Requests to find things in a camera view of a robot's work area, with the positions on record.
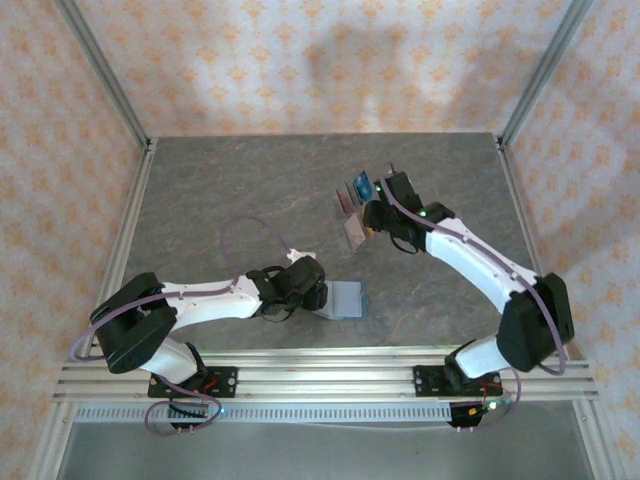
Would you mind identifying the pink white card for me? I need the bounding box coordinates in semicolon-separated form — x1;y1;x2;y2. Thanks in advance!
343;214;372;252

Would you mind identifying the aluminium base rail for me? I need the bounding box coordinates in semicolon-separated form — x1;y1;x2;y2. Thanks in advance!
52;348;601;402

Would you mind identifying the clear acrylic card stand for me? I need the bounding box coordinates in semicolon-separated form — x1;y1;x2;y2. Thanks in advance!
332;187;384;254

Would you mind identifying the blue credit card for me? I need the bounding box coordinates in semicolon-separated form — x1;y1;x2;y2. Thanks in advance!
351;170;377;202

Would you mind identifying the teal card holder wallet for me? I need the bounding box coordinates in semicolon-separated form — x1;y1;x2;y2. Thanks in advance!
318;279;372;322

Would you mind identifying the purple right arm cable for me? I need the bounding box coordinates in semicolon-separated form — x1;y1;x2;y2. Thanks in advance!
387;160;569;427

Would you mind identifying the grey slotted cable duct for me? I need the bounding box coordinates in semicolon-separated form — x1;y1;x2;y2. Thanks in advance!
73;402;454;425

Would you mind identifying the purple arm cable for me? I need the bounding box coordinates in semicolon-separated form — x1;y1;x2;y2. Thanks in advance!
387;160;569;427
68;214;292;437

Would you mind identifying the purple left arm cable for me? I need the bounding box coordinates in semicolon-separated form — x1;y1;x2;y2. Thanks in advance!
68;214;292;437

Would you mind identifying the aluminium side rail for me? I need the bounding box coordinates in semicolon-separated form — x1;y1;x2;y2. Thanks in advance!
494;133;626;480
34;137;160;480

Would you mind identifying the aluminium frame post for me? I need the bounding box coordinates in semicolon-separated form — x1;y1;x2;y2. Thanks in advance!
53;0;153;151
498;0;597;149

